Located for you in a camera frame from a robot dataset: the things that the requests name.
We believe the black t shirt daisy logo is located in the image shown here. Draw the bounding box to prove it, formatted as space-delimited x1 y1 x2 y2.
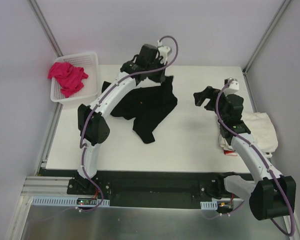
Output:
110 75 178 144

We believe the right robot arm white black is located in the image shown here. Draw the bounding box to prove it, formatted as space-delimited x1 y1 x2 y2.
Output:
193 86 296 221

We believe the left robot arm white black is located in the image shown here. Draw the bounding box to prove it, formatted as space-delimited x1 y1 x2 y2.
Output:
76 41 172 195

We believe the white plastic basket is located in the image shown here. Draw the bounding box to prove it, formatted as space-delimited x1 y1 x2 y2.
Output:
47 51 99 103

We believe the red white folded shirt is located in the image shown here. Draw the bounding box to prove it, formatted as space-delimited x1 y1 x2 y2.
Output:
223 149 238 156

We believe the folded white t shirt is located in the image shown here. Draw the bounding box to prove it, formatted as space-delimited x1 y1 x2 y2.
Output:
216 111 279 158

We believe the pink t shirt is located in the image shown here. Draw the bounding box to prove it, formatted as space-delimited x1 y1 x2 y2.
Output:
48 62 89 98

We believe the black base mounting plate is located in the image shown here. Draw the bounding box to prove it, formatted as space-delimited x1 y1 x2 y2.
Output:
66 169 246 208

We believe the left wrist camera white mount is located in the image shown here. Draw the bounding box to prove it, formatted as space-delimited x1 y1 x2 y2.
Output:
157 40 172 65

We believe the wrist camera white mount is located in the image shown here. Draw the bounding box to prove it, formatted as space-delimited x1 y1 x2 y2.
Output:
157 40 172 65
223 77 240 95

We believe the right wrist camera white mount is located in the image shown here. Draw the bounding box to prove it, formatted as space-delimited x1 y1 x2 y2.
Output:
223 77 240 95

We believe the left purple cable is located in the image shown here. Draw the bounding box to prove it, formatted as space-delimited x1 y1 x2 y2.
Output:
29 36 180 222

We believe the right white cable duct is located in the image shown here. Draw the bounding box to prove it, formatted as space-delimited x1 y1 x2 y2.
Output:
200 201 218 211

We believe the white cable duct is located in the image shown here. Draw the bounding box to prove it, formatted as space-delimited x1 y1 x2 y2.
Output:
32 196 110 208
200 201 218 211

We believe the right aluminium frame post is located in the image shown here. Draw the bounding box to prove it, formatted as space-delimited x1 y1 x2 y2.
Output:
242 0 293 76

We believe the aluminium frame post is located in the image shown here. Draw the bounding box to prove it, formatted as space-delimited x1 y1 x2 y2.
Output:
27 0 63 57
242 0 293 76

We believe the left aluminium frame post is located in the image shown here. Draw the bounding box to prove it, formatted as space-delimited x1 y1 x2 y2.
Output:
27 0 63 57

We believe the aluminium rail extrusion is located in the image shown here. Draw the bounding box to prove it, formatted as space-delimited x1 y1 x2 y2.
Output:
21 174 73 196

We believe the left white cable duct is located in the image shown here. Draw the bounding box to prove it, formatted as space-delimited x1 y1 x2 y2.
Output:
32 196 110 208

